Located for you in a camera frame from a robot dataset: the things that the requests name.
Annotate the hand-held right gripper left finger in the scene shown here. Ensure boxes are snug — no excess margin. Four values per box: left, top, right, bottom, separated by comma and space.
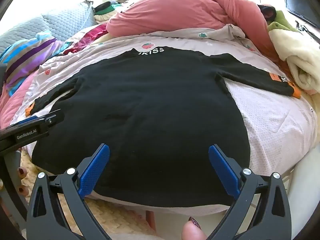
26, 144, 112, 240

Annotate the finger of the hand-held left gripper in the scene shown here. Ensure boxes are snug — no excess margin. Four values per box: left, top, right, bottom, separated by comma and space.
9, 116, 38, 128
30, 109, 65, 130

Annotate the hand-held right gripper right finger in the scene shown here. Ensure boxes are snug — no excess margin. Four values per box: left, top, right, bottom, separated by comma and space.
207, 144, 292, 240

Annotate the black sweater with orange cuffs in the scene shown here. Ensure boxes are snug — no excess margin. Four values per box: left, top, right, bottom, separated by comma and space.
25, 45, 302, 207

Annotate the person's left hand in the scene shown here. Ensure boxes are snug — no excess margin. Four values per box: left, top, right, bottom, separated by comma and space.
15, 166, 31, 195

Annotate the person's right hand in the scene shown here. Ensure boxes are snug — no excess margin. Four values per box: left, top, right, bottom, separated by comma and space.
181, 216, 208, 240

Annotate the pink quilted bedsheet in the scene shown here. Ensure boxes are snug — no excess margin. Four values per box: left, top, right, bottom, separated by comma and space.
0, 72, 38, 130

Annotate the cream textured blanket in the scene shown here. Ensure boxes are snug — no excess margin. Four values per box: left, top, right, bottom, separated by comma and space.
19, 150, 155, 240

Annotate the striped pillow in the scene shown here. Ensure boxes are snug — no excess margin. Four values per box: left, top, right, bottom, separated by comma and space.
0, 29, 65, 98

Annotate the strawberry print quilt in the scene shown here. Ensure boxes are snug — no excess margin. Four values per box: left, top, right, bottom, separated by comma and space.
0, 27, 318, 217

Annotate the red cloth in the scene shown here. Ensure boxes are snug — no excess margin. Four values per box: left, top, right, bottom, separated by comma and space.
62, 23, 108, 55

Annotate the blue quilted pillow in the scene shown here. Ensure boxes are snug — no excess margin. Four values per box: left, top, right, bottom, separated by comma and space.
0, 1, 97, 55

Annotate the cream folded garment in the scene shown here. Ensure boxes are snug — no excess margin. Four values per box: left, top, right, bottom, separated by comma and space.
94, 11, 118, 24

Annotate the black folded garment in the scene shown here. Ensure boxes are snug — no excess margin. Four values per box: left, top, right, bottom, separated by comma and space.
92, 2, 113, 13

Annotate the cream fleece blanket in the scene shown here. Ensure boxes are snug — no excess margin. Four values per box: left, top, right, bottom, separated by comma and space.
269, 22, 320, 95

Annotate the pink duvet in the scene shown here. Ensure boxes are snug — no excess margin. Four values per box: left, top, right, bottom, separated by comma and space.
106, 0, 288, 70

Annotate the green cloth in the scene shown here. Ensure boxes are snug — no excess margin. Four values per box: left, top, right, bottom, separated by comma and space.
267, 10, 300, 33

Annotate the dark cloth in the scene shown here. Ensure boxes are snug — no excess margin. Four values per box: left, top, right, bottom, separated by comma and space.
257, 4, 277, 22

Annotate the black monitor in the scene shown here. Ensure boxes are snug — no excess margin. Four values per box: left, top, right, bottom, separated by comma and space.
284, 0, 320, 28

